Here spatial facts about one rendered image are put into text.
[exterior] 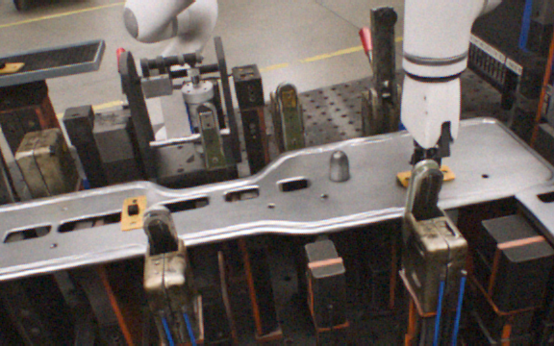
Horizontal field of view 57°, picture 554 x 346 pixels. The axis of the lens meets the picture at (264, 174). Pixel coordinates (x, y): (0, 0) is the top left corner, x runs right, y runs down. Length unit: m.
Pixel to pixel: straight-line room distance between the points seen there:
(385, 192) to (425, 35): 0.25
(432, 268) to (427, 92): 0.23
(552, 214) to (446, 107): 0.22
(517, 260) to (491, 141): 0.27
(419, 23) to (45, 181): 0.67
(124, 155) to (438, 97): 0.56
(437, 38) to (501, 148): 0.31
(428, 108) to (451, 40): 0.09
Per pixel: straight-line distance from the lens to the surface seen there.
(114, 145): 0.97
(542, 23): 1.07
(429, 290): 0.71
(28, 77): 1.06
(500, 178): 0.87
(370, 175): 0.86
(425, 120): 0.74
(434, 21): 0.69
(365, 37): 1.03
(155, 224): 0.67
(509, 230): 0.81
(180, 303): 0.67
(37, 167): 0.97
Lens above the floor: 1.49
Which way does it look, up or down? 34 degrees down
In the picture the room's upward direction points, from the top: 8 degrees counter-clockwise
